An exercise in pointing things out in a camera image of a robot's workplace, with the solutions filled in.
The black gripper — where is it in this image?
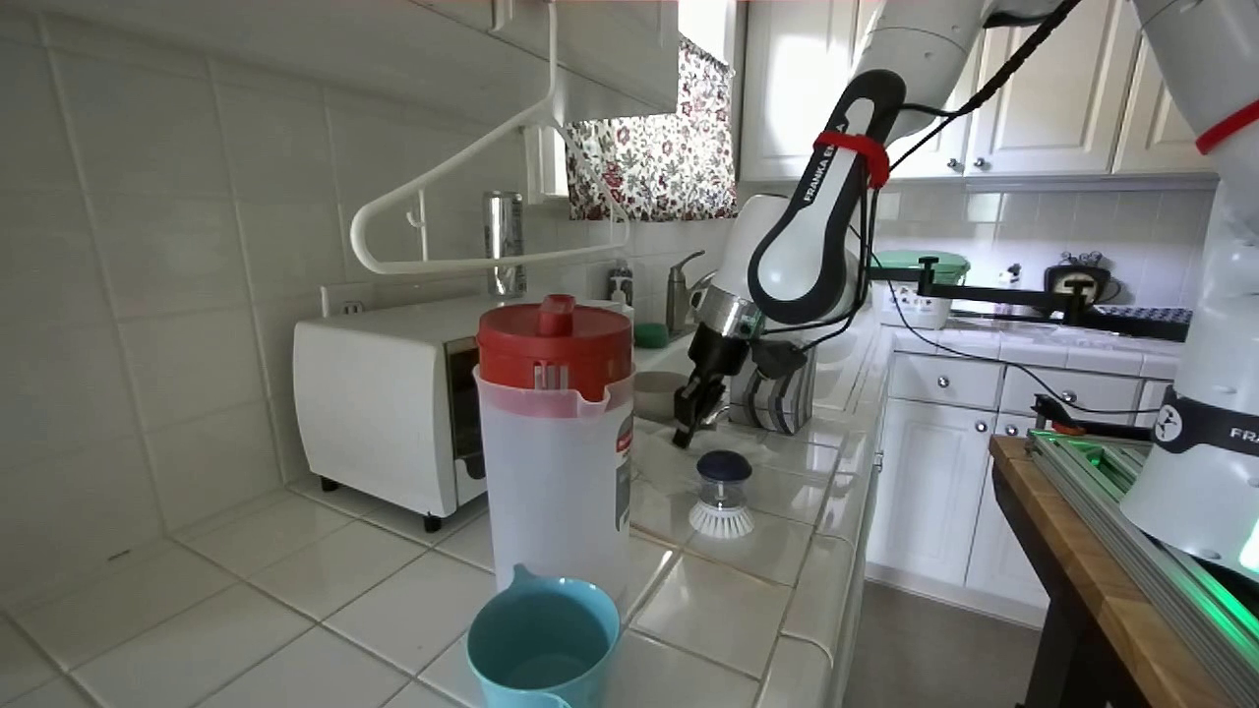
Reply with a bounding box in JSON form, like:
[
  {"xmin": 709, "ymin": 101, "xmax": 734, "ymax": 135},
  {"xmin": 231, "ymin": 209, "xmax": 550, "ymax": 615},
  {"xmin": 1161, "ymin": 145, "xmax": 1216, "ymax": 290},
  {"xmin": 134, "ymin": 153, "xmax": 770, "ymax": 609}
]
[{"xmin": 669, "ymin": 327, "xmax": 755, "ymax": 451}]

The white base cabinet door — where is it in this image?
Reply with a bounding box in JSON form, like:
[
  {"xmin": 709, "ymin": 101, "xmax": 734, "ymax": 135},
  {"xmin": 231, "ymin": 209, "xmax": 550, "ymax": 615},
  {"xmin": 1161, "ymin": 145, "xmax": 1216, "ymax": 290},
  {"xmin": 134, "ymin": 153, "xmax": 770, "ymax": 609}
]
[
  {"xmin": 863, "ymin": 394, "xmax": 997, "ymax": 590},
  {"xmin": 959, "ymin": 408, "xmax": 1054, "ymax": 618}
]

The white base cabinet drawer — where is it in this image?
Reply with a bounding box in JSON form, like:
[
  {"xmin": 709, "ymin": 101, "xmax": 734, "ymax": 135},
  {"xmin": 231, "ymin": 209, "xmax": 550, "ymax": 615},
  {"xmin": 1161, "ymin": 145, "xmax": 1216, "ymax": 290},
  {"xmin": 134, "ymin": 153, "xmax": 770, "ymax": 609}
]
[
  {"xmin": 997, "ymin": 365, "xmax": 1173, "ymax": 429},
  {"xmin": 892, "ymin": 349, "xmax": 1012, "ymax": 413}
]

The white under-cabinet box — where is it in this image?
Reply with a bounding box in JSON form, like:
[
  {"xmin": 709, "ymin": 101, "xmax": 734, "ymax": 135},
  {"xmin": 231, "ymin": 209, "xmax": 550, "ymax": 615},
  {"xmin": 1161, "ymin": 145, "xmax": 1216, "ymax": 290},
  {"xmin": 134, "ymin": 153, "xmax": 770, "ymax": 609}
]
[{"xmin": 525, "ymin": 121, "xmax": 575, "ymax": 205}]

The beige bowl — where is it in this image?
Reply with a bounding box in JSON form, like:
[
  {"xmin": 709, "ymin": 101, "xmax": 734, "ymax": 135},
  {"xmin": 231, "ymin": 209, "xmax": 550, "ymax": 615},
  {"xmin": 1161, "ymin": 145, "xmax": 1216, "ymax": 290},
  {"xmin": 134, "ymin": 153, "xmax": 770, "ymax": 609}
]
[{"xmin": 629, "ymin": 365, "xmax": 694, "ymax": 427}]

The grey striped dish towel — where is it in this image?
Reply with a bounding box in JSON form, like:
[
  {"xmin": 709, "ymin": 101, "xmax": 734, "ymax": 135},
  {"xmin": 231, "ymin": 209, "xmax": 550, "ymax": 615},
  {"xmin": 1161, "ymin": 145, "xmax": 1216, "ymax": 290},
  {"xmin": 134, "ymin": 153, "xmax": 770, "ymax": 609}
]
[{"xmin": 723, "ymin": 358, "xmax": 824, "ymax": 440}]

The small glass jar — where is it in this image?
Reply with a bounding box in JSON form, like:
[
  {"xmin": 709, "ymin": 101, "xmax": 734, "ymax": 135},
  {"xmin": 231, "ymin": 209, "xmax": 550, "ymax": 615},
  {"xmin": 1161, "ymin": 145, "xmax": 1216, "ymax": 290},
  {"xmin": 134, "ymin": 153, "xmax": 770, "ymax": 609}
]
[{"xmin": 688, "ymin": 449, "xmax": 760, "ymax": 547}]

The chrome kitchen faucet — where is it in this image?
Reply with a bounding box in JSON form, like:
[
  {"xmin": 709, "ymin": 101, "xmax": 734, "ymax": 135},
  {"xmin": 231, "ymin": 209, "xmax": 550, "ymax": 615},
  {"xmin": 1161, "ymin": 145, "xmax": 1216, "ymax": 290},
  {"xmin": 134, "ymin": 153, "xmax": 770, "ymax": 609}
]
[{"xmin": 660, "ymin": 247, "xmax": 723, "ymax": 339}]

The small soap dispenser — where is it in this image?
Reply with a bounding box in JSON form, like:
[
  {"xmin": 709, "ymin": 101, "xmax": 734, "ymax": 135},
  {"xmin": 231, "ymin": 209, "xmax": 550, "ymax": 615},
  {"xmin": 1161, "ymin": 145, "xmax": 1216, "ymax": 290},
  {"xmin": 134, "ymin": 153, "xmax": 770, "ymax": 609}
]
[{"xmin": 604, "ymin": 264, "xmax": 642, "ymax": 315}]

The clear pitcher with red lid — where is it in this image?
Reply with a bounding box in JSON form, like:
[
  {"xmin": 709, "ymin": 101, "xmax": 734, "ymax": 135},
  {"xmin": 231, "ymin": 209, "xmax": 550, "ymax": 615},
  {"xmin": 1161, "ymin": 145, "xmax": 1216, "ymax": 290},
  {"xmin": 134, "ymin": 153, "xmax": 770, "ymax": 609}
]
[{"xmin": 469, "ymin": 290, "xmax": 644, "ymax": 604}]

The white pot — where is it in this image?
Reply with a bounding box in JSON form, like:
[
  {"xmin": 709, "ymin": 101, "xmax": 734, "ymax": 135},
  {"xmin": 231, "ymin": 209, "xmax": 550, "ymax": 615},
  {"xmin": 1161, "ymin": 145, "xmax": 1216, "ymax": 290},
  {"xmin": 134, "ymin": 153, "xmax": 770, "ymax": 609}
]
[{"xmin": 891, "ymin": 280, "xmax": 959, "ymax": 331}]

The steel cylinder canister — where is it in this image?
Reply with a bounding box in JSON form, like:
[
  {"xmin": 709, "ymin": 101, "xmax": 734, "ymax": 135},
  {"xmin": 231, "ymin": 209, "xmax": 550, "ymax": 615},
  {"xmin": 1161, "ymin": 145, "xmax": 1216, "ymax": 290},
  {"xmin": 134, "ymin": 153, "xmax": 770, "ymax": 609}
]
[{"xmin": 483, "ymin": 191, "xmax": 530, "ymax": 302}]

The floral window curtain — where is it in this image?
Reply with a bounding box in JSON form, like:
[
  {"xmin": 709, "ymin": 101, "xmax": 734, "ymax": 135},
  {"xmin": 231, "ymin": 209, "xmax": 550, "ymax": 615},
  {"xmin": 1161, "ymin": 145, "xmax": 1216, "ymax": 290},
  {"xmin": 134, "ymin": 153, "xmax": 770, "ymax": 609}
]
[{"xmin": 562, "ymin": 45, "xmax": 739, "ymax": 225}]

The teal plastic measuring cup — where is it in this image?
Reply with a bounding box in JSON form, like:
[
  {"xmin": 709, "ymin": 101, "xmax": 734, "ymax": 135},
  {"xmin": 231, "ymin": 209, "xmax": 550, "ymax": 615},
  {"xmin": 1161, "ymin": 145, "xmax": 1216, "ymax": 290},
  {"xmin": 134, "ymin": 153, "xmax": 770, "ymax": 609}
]
[{"xmin": 463, "ymin": 563, "xmax": 627, "ymax": 708}]

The green plastic container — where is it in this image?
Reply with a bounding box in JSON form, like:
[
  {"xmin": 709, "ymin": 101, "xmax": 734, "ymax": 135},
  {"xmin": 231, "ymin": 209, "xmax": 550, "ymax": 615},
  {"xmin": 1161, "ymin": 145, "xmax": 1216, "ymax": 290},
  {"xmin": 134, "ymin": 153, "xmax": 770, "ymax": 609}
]
[{"xmin": 875, "ymin": 247, "xmax": 978, "ymax": 290}]

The white toaster oven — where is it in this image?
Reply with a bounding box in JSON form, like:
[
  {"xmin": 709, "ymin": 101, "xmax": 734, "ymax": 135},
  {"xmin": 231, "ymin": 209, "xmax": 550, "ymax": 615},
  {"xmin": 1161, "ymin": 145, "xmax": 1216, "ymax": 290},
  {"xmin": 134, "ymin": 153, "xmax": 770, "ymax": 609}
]
[{"xmin": 286, "ymin": 290, "xmax": 528, "ymax": 534}]

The white plastic clothes hanger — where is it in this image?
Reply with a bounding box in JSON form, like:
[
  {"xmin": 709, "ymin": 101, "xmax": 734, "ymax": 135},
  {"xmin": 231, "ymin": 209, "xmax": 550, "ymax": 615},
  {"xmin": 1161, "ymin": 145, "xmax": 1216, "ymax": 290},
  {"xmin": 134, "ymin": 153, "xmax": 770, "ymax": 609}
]
[{"xmin": 347, "ymin": 0, "xmax": 634, "ymax": 282}]

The black table clamp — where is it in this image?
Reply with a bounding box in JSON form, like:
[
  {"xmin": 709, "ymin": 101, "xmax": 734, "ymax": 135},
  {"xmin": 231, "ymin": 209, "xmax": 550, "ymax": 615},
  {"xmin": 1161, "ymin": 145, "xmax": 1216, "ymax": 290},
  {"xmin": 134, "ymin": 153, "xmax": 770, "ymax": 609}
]
[{"xmin": 1031, "ymin": 391, "xmax": 1173, "ymax": 445}]

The black round dial appliance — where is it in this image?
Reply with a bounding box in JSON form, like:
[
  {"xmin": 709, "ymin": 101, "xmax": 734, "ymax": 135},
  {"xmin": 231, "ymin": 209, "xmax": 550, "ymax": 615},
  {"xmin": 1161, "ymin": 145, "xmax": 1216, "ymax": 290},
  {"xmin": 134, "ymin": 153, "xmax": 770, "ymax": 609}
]
[{"xmin": 1043, "ymin": 253, "xmax": 1120, "ymax": 310}]

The wooden table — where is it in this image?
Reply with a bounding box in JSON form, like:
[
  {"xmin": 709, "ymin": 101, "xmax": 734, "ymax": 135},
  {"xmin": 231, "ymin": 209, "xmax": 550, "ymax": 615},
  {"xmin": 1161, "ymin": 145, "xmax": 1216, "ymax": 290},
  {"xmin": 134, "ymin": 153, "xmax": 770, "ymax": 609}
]
[{"xmin": 987, "ymin": 434, "xmax": 1236, "ymax": 708}]

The black stove grate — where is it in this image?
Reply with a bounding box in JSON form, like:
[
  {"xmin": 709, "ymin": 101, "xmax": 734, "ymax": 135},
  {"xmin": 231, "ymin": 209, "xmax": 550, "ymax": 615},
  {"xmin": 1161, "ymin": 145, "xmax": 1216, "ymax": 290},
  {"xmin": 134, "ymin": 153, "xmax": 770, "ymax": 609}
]
[{"xmin": 1081, "ymin": 302, "xmax": 1197, "ymax": 345}]

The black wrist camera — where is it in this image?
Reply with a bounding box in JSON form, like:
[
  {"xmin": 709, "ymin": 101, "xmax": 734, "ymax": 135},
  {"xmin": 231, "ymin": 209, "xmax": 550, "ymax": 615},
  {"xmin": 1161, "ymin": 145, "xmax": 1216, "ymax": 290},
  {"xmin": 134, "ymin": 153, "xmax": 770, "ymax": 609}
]
[{"xmin": 748, "ymin": 333, "xmax": 811, "ymax": 386}]

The black camera cable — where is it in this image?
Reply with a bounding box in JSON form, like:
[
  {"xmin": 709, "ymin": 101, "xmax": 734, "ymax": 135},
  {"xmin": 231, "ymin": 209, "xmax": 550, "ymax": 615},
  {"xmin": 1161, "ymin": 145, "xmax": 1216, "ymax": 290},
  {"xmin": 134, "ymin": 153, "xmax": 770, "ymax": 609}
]
[{"xmin": 882, "ymin": 306, "xmax": 1059, "ymax": 404}]

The red arm strap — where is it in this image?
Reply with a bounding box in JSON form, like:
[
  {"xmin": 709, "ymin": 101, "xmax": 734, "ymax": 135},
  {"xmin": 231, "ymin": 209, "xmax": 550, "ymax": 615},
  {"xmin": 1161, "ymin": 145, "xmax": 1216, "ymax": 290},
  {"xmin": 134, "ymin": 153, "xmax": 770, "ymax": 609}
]
[
  {"xmin": 1191, "ymin": 99, "xmax": 1259, "ymax": 156},
  {"xmin": 814, "ymin": 128, "xmax": 898, "ymax": 194}
]

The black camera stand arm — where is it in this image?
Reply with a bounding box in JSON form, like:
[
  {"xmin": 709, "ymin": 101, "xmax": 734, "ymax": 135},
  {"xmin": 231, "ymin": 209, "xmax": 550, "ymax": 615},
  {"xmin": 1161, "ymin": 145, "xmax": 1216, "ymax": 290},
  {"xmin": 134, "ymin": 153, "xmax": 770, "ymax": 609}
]
[{"xmin": 863, "ymin": 253, "xmax": 1098, "ymax": 327}]

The aluminium rail with green light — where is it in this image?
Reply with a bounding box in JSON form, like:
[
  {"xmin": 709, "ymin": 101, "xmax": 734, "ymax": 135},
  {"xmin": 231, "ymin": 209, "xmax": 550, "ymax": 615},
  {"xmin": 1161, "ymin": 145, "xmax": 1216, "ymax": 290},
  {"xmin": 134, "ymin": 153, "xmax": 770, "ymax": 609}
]
[{"xmin": 1025, "ymin": 427, "xmax": 1259, "ymax": 708}]

